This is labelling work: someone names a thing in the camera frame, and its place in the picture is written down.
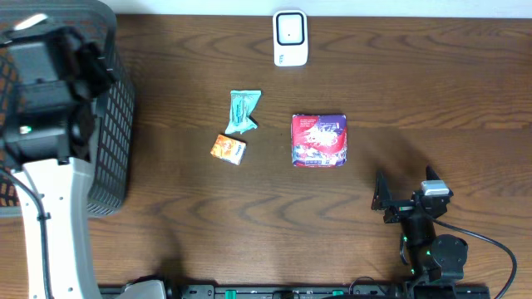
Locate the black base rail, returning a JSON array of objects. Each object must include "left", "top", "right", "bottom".
[{"left": 99, "top": 277, "right": 490, "bottom": 299}]

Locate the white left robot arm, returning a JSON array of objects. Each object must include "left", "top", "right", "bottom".
[{"left": 1, "top": 24, "right": 116, "bottom": 298}]

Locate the teal packet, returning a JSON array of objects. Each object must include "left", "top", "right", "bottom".
[{"left": 225, "top": 91, "right": 262, "bottom": 135}]

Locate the white barcode scanner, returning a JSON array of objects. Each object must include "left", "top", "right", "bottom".
[{"left": 272, "top": 10, "right": 308, "bottom": 67}]

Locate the orange small box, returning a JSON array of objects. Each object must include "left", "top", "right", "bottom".
[{"left": 210, "top": 135, "right": 247, "bottom": 165}]

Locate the grey plastic basket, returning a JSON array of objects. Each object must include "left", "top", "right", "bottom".
[{"left": 1, "top": 1, "right": 135, "bottom": 218}]

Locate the red purple snack packet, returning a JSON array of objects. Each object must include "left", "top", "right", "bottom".
[{"left": 291, "top": 115, "right": 347, "bottom": 168}]

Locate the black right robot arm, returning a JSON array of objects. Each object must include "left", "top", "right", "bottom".
[{"left": 371, "top": 166, "right": 468, "bottom": 298}]

